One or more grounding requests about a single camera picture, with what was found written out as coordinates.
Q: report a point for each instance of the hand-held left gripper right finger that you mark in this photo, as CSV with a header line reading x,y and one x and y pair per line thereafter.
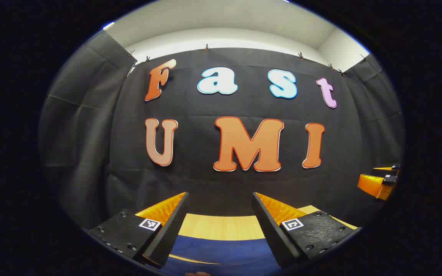
x,y
272,234

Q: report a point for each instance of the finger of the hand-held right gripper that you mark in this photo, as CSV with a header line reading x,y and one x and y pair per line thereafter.
x,y
386,168
372,184

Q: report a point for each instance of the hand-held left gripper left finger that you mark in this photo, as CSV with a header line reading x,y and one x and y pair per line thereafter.
x,y
171,230

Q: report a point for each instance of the blue denim jeans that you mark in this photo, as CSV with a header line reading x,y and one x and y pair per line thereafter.
x,y
221,253

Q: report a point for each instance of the ceiling light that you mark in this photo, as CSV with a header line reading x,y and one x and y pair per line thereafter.
x,y
108,26

